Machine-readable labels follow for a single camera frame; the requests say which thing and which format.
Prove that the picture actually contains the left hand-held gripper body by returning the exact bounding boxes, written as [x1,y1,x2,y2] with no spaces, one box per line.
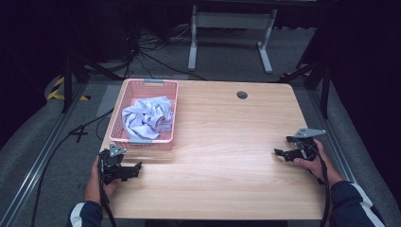
[98,143,131,185]

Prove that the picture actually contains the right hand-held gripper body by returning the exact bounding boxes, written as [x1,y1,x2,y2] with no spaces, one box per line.
[292,127,327,162]

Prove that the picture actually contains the white patterned towel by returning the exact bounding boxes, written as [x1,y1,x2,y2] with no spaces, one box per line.
[121,96,175,142]

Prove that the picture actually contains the pink plastic basket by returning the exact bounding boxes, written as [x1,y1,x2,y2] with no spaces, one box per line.
[109,78,180,151]

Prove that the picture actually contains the person's right hand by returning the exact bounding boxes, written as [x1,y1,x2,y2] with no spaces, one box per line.
[292,138,345,187]

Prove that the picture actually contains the person's left hand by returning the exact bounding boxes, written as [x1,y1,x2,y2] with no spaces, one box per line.
[83,155,120,206]

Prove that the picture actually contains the black metal stand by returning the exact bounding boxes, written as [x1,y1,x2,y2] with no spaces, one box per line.
[277,59,333,120]
[61,52,125,114]

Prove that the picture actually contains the yellow black hazard tape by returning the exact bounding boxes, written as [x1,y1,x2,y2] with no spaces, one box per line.
[45,76,92,102]

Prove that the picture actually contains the aluminium floor rail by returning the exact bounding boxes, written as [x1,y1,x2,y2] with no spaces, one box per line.
[0,82,88,227]
[306,89,359,184]

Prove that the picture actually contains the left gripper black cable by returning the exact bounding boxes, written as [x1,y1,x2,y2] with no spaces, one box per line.
[96,155,118,227]

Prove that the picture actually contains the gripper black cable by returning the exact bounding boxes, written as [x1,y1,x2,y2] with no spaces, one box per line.
[96,155,118,227]
[296,140,333,227]

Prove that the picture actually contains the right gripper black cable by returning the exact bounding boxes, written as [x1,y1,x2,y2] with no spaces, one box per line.
[296,140,333,227]

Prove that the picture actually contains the black floor cable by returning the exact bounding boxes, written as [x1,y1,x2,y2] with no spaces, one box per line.
[30,108,115,227]

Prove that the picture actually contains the tangle of black cables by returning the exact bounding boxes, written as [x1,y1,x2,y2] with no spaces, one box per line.
[123,22,208,81]

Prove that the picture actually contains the grey metal desk frame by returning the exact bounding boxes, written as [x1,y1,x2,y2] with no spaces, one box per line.
[187,4,279,76]

